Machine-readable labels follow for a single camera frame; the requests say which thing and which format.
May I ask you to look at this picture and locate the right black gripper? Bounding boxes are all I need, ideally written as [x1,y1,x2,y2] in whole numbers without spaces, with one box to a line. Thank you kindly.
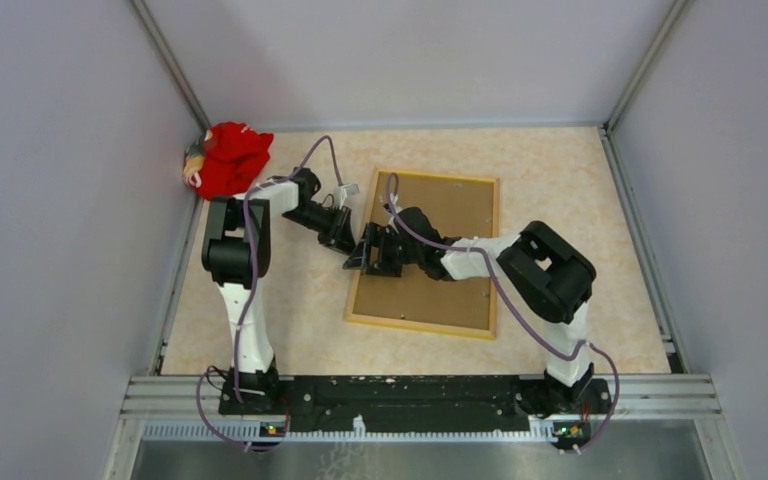
[344,223,423,279]

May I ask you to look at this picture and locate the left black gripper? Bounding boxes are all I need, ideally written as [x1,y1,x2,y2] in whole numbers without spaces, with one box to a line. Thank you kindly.
[281,203,357,256]

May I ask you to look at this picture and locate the yellow wooden picture frame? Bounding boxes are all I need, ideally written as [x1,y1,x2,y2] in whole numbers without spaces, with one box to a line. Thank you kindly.
[344,166,501,342]

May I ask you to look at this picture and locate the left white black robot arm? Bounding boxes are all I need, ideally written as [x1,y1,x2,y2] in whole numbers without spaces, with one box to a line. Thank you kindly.
[201,168,359,414]

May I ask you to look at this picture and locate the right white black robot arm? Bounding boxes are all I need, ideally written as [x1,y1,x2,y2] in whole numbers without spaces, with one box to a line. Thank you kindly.
[343,207,601,417]

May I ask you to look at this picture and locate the red crumpled cloth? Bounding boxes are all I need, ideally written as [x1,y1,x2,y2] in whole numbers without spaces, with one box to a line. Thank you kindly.
[182,122,275,201]

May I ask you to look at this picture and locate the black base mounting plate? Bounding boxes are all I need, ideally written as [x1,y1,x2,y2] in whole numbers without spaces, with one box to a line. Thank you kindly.
[218,375,611,434]

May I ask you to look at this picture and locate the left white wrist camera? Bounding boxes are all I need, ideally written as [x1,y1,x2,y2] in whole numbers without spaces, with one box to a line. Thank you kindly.
[332,183,360,209]

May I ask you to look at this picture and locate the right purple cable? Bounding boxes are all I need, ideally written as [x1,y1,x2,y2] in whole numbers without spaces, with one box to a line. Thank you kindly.
[383,172,621,455]

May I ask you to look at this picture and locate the purple cable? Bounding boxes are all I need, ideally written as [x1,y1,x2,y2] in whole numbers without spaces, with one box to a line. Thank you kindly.
[195,135,347,454]
[383,172,621,455]

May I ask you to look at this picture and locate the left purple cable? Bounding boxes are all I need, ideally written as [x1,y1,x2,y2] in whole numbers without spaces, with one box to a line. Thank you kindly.
[195,135,347,454]

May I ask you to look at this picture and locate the aluminium rail with cable duct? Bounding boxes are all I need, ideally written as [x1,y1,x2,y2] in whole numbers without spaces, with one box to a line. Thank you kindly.
[120,375,722,444]

